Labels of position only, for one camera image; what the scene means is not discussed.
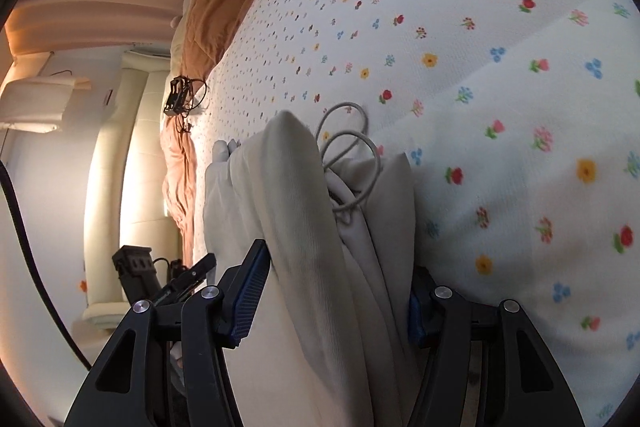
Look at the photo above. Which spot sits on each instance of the brown orange quilt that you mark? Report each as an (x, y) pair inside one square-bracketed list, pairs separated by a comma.
[(204, 32)]

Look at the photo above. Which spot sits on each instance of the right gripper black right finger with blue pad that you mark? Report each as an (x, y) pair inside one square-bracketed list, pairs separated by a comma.
[(520, 382)]

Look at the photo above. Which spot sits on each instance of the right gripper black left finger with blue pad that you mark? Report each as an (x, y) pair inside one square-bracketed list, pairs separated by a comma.
[(164, 364)]

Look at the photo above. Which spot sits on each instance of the black charger with cables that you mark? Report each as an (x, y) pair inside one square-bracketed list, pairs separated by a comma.
[(185, 96)]

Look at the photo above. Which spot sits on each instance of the white wall shelf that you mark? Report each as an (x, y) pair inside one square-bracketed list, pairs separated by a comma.
[(38, 104)]

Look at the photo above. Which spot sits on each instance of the floral white bed sheet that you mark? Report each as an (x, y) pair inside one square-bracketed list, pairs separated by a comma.
[(520, 122)]

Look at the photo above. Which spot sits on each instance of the beige jacket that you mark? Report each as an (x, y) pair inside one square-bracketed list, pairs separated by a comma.
[(329, 343)]

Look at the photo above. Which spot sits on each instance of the cream padded headboard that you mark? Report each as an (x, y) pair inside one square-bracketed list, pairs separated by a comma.
[(124, 200)]

